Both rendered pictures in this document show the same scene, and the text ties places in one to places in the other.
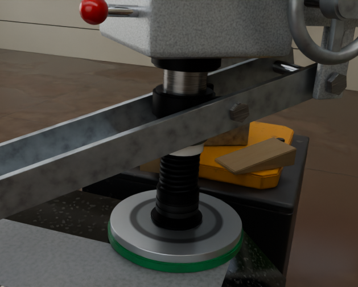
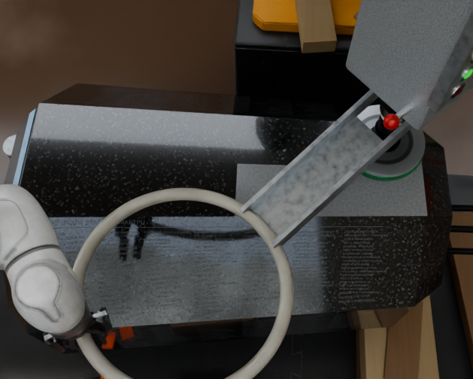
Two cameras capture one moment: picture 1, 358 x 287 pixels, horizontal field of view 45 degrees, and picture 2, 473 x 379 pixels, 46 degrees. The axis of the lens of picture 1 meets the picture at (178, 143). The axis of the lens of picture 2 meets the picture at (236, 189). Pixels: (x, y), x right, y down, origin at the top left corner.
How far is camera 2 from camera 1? 106 cm
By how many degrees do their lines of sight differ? 46
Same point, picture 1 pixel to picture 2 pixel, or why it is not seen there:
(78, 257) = not seen: hidden behind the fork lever
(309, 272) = not seen: hidden behind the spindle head
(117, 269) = (366, 186)
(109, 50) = not seen: outside the picture
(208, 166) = (350, 26)
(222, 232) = (415, 145)
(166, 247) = (391, 168)
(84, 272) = (352, 194)
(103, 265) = (358, 185)
